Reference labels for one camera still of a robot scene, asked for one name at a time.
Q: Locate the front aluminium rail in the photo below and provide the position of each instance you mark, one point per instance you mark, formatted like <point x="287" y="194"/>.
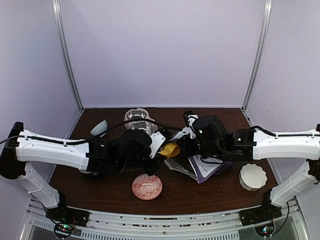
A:
<point x="207" y="226"/>

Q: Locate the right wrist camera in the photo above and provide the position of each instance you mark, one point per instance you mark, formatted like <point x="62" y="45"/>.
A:
<point x="189" y="118"/>

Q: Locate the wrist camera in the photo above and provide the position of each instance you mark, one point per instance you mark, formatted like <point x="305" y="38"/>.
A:
<point x="158" y="140"/>
<point x="189" y="118"/>

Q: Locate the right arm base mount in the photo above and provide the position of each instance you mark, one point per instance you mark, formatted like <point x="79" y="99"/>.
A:
<point x="263" y="219"/>

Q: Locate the right aluminium frame post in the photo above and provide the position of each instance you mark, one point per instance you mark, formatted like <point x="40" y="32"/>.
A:
<point x="264" y="30"/>

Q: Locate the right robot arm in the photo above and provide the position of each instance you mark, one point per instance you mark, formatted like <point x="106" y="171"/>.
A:
<point x="207" y="137"/>

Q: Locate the aluminium frame post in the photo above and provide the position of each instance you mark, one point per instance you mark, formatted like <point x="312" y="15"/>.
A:
<point x="264" y="30"/>
<point x="56" y="4"/>

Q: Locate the red patterned ceramic dish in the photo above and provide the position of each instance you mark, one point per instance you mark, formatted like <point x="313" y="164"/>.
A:
<point x="147" y="187"/>

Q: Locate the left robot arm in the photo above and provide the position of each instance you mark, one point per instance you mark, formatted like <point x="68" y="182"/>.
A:
<point x="134" y="150"/>

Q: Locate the yellow plastic scoop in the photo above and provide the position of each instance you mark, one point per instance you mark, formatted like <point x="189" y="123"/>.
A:
<point x="170" y="150"/>

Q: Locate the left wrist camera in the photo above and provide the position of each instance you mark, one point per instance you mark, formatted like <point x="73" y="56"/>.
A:
<point x="158" y="140"/>

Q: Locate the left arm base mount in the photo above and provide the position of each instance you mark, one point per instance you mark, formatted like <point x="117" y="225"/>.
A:
<point x="66" y="225"/>

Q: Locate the pink double pet feeder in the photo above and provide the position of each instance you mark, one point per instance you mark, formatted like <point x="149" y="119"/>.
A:
<point x="140" y="113"/>

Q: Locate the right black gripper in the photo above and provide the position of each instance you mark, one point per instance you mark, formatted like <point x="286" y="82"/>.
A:
<point x="183" y="142"/>

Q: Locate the purple puppy food bag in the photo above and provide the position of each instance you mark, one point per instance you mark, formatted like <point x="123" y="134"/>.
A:
<point x="194" y="166"/>

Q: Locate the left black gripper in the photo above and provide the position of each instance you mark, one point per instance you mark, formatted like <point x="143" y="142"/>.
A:
<point x="150" y="169"/>

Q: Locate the left aluminium frame post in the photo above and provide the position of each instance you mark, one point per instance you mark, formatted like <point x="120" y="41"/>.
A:
<point x="56" y="4"/>

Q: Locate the light blue ceramic bowl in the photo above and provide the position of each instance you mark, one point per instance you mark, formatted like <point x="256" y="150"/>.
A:
<point x="100" y="129"/>

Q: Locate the white scalloped ceramic bowl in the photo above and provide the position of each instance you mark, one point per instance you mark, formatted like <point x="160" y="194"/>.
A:
<point x="252" y="177"/>

